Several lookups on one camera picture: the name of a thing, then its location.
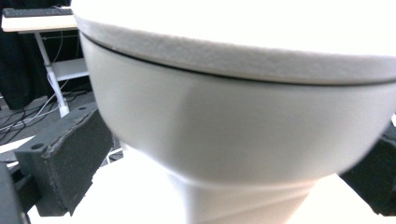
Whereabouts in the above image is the black keyboard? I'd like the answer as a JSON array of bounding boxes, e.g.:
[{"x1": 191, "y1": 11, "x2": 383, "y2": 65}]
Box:
[{"x1": 2, "y1": 7, "x2": 75, "y2": 19}]

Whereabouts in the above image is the bundle of floor cables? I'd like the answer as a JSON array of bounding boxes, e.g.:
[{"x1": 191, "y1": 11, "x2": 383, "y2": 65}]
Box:
[{"x1": 0, "y1": 79, "x2": 94, "y2": 146}]

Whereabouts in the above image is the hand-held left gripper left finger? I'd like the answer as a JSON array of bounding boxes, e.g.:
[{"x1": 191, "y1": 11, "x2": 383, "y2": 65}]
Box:
[{"x1": 13, "y1": 106, "x2": 115, "y2": 217}]

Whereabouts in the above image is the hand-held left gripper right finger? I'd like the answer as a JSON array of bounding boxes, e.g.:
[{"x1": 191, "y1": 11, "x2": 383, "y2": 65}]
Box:
[{"x1": 338, "y1": 121, "x2": 396, "y2": 217}]

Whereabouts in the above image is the white desk frame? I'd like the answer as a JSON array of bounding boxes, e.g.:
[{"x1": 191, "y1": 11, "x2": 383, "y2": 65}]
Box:
[{"x1": 1, "y1": 13, "x2": 92, "y2": 119}]

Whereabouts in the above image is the white cup with red-tab lid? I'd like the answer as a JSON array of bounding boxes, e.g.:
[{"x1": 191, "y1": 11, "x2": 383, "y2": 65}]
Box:
[{"x1": 70, "y1": 0, "x2": 396, "y2": 224}]

